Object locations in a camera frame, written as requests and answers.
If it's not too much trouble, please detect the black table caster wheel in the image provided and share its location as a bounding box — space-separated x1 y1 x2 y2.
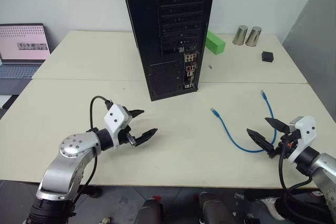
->
88 186 102 199

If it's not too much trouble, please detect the white shoe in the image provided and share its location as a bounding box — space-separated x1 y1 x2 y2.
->
261 197 286 221

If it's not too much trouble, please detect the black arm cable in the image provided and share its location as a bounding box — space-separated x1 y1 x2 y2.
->
278 140 320 199
74 95 113 204

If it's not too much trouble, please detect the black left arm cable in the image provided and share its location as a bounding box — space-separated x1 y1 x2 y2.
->
74 95 113 204

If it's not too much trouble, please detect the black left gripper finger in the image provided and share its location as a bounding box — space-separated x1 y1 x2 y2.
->
129 109 145 120
134 127 159 146

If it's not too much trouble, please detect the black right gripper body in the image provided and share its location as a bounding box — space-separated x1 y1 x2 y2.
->
268 126 300 160

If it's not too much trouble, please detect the grey partition panel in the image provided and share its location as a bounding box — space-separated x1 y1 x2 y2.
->
281 0 336 125

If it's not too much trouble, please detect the silver metal cup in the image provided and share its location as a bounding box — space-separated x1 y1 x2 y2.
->
245 26 263 48
232 25 249 46

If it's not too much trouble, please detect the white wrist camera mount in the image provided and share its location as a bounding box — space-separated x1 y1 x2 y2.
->
103 104 132 148
288 115 316 163

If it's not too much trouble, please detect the grey laptop with pink screen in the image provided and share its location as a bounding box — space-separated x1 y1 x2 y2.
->
0 23 51 79

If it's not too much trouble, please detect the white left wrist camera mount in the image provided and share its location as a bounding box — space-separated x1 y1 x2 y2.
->
103 104 132 148

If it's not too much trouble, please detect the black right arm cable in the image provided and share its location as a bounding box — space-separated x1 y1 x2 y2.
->
278 140 320 199

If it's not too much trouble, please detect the blue ethernet cable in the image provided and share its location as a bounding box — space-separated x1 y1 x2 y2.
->
209 90 278 154

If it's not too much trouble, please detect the dark rounded shape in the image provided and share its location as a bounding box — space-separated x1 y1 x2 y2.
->
137 198 164 224
197 191 235 224

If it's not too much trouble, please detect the small black cube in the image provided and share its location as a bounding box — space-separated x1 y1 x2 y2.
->
260 50 275 63

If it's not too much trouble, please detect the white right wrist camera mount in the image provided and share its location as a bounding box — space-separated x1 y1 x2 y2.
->
288 115 316 163

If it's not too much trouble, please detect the black computer tower case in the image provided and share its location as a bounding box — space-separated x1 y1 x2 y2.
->
119 0 218 102

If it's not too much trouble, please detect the green rectangular block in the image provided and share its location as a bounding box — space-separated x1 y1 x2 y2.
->
205 30 227 55

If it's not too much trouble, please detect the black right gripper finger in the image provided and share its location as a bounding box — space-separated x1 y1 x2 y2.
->
246 128 277 156
264 116 291 134

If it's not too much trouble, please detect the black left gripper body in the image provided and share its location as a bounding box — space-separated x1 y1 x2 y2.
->
118 106 138 148

